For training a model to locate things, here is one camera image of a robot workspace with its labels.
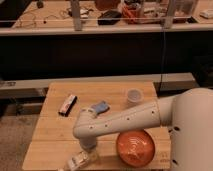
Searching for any clear plastic bottle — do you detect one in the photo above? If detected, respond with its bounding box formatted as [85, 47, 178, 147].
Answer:
[57, 150, 99, 171]

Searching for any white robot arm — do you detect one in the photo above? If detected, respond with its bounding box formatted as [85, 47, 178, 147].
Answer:
[73, 88, 213, 171]

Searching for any orange ceramic bowl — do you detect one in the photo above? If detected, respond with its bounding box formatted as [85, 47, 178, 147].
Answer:
[116, 130, 155, 168]

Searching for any blue sponge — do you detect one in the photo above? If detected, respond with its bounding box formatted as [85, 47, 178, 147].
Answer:
[91, 101, 110, 115]

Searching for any black object on bench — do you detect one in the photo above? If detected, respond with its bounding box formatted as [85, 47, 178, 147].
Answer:
[97, 10, 122, 25]

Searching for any orange tool on bench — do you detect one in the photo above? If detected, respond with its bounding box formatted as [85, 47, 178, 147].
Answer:
[122, 5, 140, 24]

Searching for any black hanging cable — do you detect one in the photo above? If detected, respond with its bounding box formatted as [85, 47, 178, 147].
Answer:
[157, 25, 168, 93]

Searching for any grey metal post left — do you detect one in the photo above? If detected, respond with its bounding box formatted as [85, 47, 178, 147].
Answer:
[70, 0, 82, 31]

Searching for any grey metal post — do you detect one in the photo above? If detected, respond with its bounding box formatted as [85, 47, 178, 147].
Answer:
[70, 0, 82, 31]
[163, 0, 176, 29]

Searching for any grey metal post right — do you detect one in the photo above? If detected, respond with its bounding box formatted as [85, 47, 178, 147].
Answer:
[163, 0, 176, 29]

